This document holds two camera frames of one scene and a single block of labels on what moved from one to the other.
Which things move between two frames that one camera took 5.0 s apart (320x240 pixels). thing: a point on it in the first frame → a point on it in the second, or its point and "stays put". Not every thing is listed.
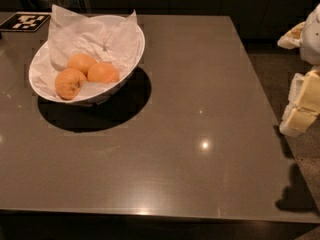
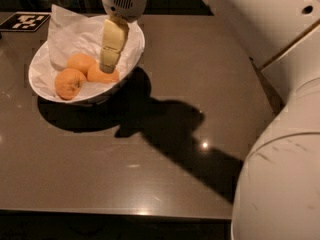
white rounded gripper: (311, 39) → (124, 3)
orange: (81, 61) stays put
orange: (103, 72) stays put
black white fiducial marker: (25, 21) stays put
